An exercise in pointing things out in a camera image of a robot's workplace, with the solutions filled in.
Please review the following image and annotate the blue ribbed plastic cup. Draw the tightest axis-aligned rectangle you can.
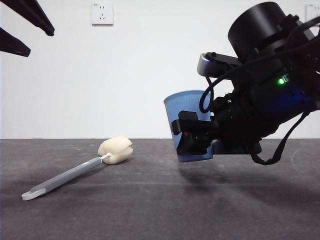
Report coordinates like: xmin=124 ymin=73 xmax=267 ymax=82
xmin=163 ymin=89 xmax=215 ymax=164

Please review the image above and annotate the white wall socket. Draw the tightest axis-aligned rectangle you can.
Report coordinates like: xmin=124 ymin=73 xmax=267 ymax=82
xmin=304 ymin=3 xmax=320 ymax=25
xmin=91 ymin=2 xmax=114 ymax=27

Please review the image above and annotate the grey cup brush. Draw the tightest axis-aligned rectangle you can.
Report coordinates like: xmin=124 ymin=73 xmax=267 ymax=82
xmin=21 ymin=135 xmax=133 ymax=202

